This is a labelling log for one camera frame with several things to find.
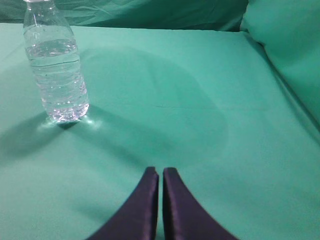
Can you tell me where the green table cloth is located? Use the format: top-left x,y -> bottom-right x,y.
0,23 -> 320,240

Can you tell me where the green side cloth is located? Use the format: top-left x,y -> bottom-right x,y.
241,0 -> 320,121

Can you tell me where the green backdrop cloth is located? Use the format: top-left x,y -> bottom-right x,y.
0,0 -> 248,32

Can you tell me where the clear plastic water bottle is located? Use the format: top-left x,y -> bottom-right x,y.
23,0 -> 90,124

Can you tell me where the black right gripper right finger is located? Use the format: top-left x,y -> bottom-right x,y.
162,167 -> 236,240

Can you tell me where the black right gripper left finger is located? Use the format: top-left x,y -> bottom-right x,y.
88,166 -> 159,240

